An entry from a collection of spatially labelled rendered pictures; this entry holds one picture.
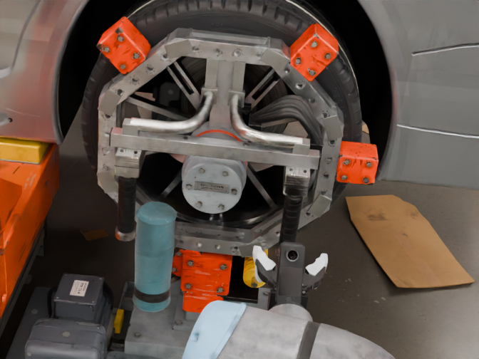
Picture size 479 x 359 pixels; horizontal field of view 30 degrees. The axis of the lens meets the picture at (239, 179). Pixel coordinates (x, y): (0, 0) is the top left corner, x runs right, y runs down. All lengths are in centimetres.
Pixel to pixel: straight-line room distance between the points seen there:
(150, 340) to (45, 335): 37
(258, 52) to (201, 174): 28
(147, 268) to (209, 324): 104
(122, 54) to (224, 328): 102
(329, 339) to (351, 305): 200
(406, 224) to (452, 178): 124
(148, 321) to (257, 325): 149
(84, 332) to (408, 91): 95
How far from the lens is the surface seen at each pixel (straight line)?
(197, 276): 219
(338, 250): 325
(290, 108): 182
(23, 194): 217
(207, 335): 101
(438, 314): 307
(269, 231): 211
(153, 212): 200
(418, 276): 320
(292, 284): 162
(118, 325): 255
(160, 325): 248
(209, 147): 179
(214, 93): 193
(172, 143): 179
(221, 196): 189
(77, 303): 223
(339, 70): 201
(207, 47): 190
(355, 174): 203
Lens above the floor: 184
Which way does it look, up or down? 31 degrees down
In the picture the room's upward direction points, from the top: 6 degrees clockwise
